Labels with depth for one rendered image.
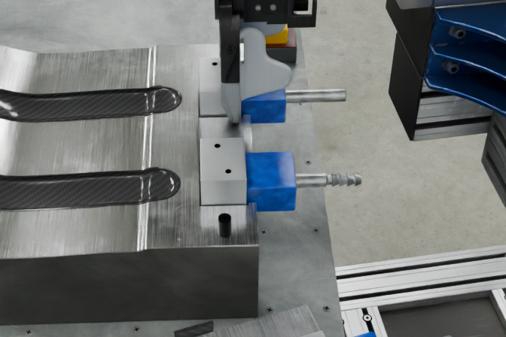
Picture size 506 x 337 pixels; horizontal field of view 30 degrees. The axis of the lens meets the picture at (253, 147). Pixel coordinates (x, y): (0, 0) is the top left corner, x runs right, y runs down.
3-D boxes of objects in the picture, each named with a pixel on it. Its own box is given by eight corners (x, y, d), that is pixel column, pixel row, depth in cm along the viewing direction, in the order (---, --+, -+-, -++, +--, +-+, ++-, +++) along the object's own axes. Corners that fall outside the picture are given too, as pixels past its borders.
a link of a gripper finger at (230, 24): (240, 89, 76) (239, -17, 72) (221, 90, 76) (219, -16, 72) (238, 68, 80) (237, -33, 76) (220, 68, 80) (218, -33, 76)
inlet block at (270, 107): (339, 100, 89) (344, 54, 85) (345, 135, 85) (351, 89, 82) (200, 103, 88) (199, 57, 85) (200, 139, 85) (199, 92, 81)
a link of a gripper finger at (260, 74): (292, 135, 80) (294, 31, 75) (222, 136, 79) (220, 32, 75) (289, 119, 82) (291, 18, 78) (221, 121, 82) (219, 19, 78)
